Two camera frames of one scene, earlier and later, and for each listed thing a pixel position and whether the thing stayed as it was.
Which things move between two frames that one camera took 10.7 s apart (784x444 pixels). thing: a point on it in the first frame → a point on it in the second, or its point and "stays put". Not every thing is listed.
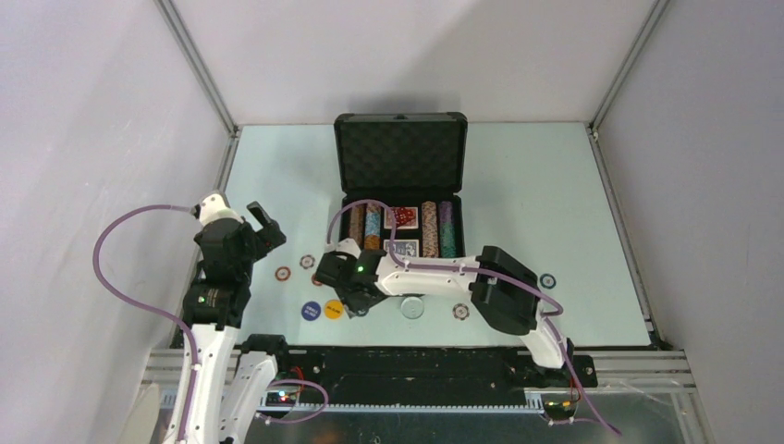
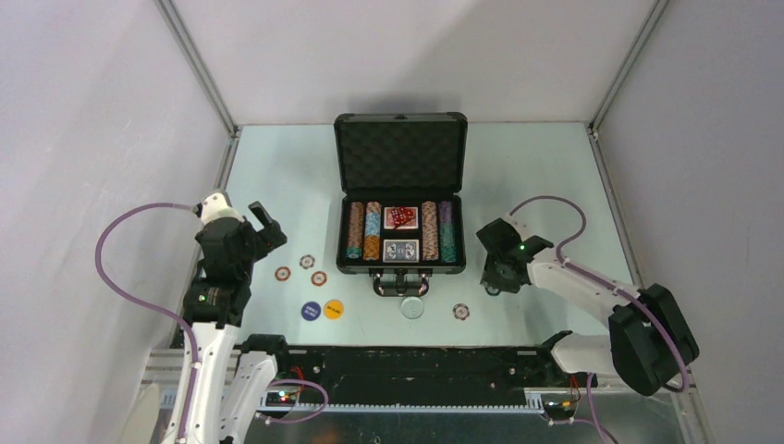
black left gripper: [266, 238] stays put
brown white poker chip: [460, 312] stays put
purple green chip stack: [447, 230] stays put
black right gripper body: [352, 304] → [494, 276]
